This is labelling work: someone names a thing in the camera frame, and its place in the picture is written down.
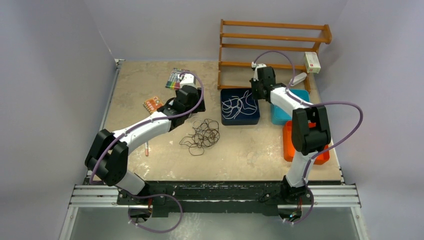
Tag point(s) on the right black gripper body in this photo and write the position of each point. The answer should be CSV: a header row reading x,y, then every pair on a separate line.
x,y
256,90

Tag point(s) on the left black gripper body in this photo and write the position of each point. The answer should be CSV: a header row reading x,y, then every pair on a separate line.
x,y
197,100

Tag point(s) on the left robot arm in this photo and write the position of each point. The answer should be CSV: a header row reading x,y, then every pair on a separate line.
x,y
109,153

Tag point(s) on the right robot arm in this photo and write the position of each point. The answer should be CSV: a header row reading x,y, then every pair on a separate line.
x,y
310,131

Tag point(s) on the marker pen pack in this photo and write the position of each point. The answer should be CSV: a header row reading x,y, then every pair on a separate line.
x,y
173,80

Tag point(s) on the dark blue tray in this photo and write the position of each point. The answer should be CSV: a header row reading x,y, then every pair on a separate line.
x,y
238,107

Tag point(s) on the light blue tray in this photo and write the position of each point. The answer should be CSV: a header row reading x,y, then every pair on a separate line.
x,y
280,117

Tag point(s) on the white stapler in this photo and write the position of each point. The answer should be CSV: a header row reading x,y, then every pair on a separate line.
x,y
298,79

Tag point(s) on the white staples box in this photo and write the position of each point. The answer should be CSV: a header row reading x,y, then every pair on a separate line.
x,y
311,62

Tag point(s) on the red pen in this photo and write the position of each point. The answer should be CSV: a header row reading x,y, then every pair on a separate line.
x,y
146,149

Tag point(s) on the orange tray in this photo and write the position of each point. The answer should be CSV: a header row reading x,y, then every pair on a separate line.
x,y
289,150

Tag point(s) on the wooden rack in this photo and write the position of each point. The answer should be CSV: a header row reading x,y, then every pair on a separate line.
x,y
325,37

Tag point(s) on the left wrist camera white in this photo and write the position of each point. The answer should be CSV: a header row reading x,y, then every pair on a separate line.
x,y
187,79

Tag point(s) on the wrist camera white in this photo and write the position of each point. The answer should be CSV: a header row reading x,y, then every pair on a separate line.
x,y
187,79
256,67

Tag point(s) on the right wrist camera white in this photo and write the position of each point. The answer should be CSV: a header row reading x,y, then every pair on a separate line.
x,y
256,67

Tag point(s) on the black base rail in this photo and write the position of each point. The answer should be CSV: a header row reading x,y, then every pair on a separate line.
x,y
160,198

